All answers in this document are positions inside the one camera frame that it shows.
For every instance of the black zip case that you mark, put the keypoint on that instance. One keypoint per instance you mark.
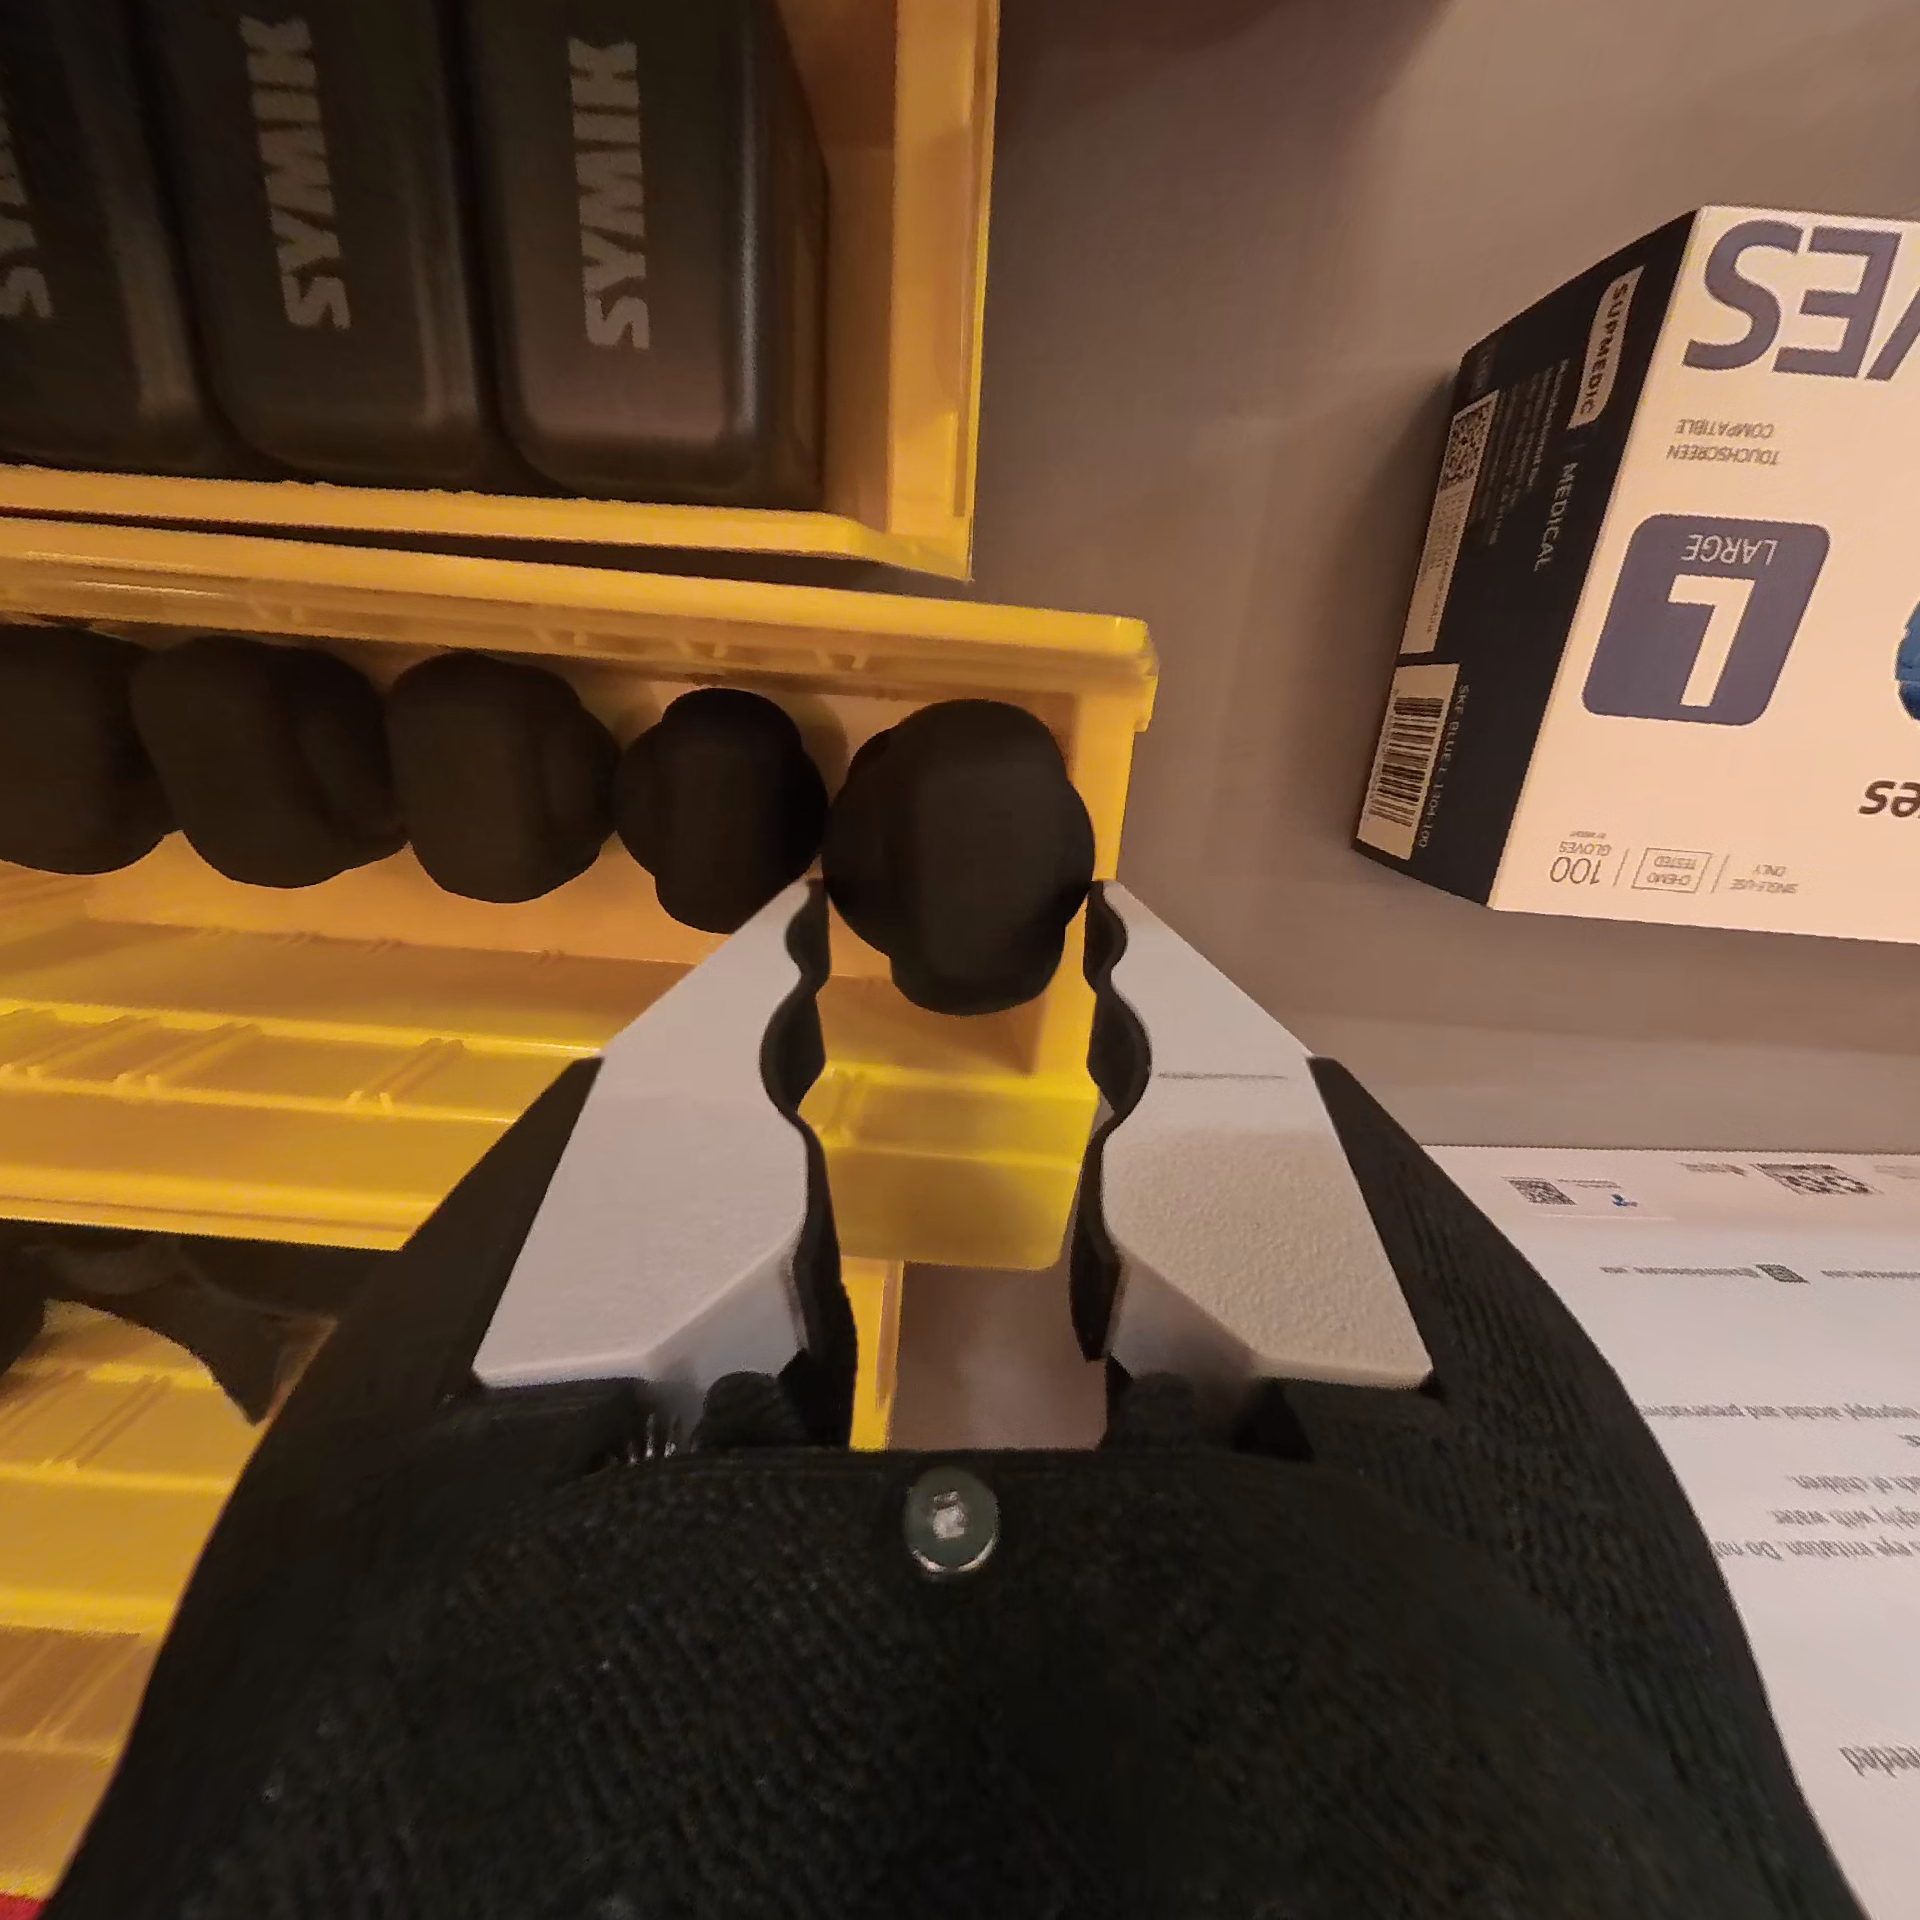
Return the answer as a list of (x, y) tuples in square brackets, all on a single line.
[(375, 405), (89, 375), (674, 405)]

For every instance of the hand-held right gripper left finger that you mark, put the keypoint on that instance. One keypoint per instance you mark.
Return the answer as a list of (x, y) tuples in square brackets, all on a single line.
[(662, 1201)]

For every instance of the yellow bin with black cases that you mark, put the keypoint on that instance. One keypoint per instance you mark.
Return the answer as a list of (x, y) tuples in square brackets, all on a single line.
[(902, 301)]

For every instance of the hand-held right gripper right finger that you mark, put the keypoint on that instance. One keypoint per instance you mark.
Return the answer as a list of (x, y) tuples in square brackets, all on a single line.
[(1259, 1230)]

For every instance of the printed instruction sheet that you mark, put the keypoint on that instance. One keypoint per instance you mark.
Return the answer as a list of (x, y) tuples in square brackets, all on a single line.
[(1723, 1350)]

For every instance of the black foam ball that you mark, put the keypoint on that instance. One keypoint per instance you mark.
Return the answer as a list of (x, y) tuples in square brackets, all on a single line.
[(960, 855), (263, 751), (495, 780), (721, 809), (60, 751)]

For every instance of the white and navy glove box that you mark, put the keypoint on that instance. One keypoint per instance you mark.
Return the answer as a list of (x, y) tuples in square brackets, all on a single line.
[(1651, 676)]

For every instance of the yellow plastic bin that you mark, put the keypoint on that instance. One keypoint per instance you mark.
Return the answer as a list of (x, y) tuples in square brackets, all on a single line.
[(89, 1500)]

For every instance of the yellow bin with foam balls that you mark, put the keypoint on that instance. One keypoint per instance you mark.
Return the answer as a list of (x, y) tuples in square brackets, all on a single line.
[(450, 1079)]

